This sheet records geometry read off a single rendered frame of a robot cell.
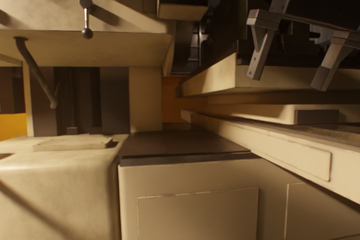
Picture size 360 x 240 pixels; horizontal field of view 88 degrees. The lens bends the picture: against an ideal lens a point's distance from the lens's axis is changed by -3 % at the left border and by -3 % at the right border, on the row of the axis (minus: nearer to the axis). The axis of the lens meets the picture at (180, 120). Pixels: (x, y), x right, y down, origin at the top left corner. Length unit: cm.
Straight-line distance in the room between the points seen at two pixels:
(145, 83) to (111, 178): 74
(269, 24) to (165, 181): 63
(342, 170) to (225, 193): 45
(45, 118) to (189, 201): 106
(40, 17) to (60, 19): 6
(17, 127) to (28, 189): 280
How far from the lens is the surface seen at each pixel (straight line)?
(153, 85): 135
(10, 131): 372
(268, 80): 64
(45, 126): 150
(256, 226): 100
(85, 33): 70
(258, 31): 35
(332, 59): 43
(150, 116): 134
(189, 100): 316
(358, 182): 55
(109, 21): 75
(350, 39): 43
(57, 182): 85
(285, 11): 34
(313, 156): 60
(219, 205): 88
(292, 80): 69
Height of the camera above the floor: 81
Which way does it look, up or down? 5 degrees down
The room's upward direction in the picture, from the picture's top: 1 degrees counter-clockwise
